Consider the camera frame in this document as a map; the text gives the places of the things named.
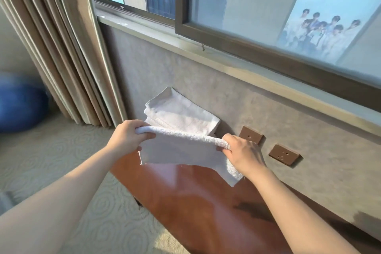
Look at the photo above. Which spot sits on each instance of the person's left hand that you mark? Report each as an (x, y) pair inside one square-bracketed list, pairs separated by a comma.
[(125, 137)]

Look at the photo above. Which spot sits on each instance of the person's right hand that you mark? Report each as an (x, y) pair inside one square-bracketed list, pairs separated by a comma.
[(242, 155)]

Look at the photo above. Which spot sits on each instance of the person's left thumb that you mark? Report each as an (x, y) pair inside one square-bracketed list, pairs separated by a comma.
[(146, 136)]

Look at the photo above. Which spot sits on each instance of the person's right thumb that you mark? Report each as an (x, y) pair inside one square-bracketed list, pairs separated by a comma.
[(222, 148)]

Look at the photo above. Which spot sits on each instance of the white towel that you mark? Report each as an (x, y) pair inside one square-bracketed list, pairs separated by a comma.
[(184, 152), (178, 114)]

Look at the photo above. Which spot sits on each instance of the person's left forearm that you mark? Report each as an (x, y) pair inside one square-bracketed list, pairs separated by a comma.
[(56, 203)]

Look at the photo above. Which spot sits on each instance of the person's right forearm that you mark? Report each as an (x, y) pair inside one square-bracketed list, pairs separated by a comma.
[(297, 218)]

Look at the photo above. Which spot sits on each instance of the folded white towel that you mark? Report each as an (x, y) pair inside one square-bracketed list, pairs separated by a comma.
[(178, 114)]

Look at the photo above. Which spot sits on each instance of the brown wooden table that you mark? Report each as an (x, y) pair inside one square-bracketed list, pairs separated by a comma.
[(208, 209)]

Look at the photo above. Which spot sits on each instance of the beige curtain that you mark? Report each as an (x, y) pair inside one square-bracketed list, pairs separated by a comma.
[(59, 42)]

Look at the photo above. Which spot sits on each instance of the blue exercise ball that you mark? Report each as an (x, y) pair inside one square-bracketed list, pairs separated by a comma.
[(20, 103)]

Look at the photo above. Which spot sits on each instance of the brown wall socket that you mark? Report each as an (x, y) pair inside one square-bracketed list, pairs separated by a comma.
[(283, 154), (251, 135)]

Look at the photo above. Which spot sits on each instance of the brown window frame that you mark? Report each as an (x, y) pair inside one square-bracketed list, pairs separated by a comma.
[(268, 54)]

